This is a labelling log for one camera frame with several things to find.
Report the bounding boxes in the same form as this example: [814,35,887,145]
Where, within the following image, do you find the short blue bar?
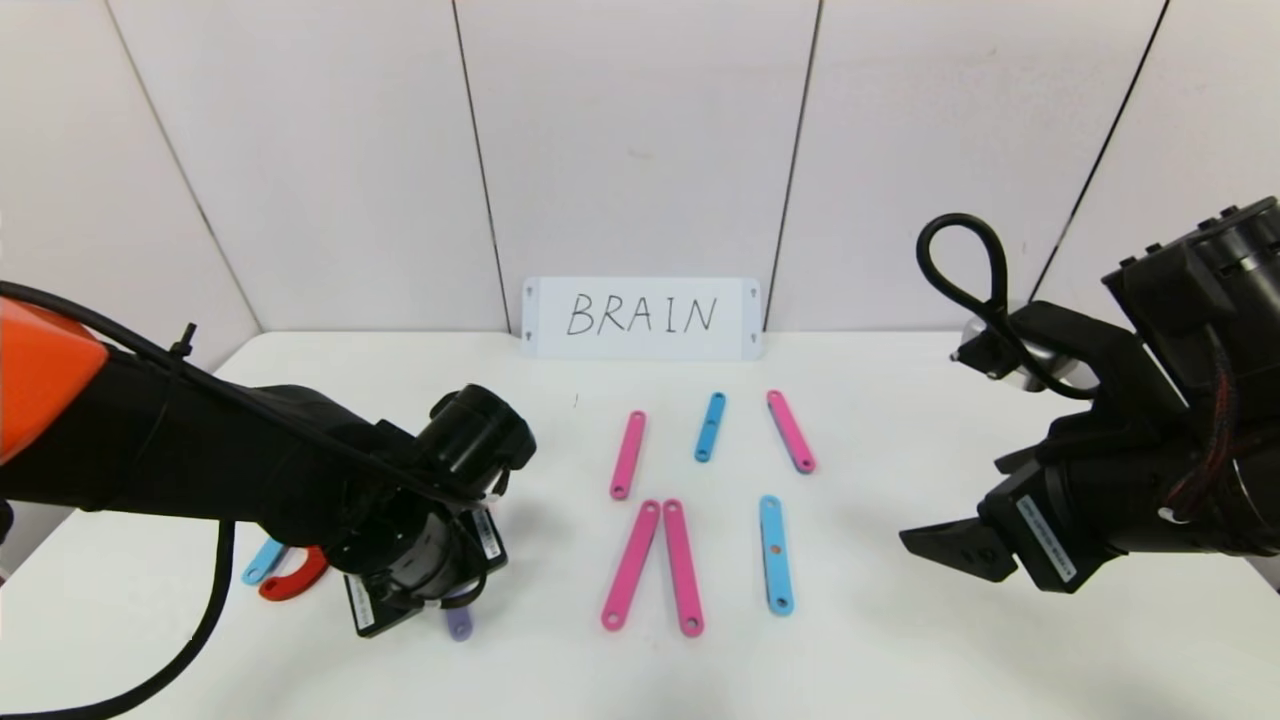
[693,391,728,464]

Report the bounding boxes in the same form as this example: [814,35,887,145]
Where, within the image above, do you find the large red arc piece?
[258,545,330,602]

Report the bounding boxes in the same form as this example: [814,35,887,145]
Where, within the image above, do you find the blue bar with orange hole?
[757,494,796,617]

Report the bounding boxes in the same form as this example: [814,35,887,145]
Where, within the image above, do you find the pink bar with holes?
[609,410,648,501]
[661,498,706,638]
[600,499,663,633]
[765,389,817,475]

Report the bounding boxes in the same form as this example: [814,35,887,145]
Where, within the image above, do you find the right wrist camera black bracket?
[950,300,1153,413]

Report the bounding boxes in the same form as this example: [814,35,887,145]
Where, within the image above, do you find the white sign reading BRAIN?
[520,277,763,361]

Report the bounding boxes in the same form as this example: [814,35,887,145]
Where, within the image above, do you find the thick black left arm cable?
[0,520,237,720]

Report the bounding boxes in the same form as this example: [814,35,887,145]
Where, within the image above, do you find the long light blue flat bar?
[241,538,287,587]

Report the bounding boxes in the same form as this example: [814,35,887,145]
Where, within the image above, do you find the looped black right arm cable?
[916,213,1097,402]

